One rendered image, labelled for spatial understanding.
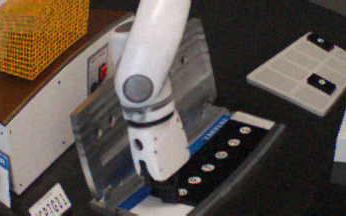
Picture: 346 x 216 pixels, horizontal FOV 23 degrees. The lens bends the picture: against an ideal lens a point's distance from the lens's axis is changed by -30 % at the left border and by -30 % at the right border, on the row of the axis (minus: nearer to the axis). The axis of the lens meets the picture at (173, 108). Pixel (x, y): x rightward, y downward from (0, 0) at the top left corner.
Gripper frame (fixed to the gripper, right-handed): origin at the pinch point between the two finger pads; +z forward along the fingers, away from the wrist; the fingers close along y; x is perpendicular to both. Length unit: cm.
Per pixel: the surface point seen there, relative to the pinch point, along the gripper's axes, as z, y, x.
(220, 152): 1.3, 18.7, 0.7
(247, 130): 1.5, 27.9, -0.4
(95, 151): -10.2, -5.3, 9.6
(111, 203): 0.6, -6.6, 9.2
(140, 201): 1.6, -2.0, 5.4
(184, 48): -14.4, 28.6, 10.6
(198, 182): 1.7, 7.8, -1.0
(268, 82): 2, 52, 6
